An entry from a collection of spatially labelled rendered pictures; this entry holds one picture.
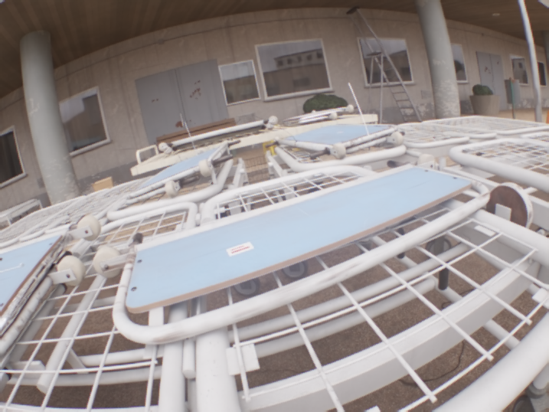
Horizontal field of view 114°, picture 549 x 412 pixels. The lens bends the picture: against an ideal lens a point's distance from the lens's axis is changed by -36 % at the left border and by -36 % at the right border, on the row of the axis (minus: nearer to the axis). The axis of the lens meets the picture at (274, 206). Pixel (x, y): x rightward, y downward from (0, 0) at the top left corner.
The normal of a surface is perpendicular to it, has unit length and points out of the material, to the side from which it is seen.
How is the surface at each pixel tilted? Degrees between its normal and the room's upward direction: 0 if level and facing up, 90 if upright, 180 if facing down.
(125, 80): 90
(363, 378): 90
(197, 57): 90
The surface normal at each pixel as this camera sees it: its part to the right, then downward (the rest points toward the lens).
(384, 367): 0.22, 0.28
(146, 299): -0.18, -0.92
